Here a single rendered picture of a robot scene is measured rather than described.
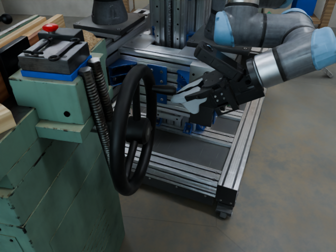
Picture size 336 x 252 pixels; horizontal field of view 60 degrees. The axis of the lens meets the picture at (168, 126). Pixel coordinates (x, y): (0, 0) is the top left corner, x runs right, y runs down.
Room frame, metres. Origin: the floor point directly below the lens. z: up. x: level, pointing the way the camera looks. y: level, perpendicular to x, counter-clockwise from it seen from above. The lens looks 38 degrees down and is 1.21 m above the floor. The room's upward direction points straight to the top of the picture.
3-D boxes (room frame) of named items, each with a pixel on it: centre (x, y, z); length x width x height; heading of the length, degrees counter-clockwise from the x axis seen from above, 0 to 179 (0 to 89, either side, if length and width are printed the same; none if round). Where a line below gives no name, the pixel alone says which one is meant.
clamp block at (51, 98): (0.53, 0.21, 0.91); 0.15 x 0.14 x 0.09; 169
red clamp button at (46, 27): (0.57, 0.23, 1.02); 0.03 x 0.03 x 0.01
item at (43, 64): (0.53, 0.21, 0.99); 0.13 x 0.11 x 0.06; 169
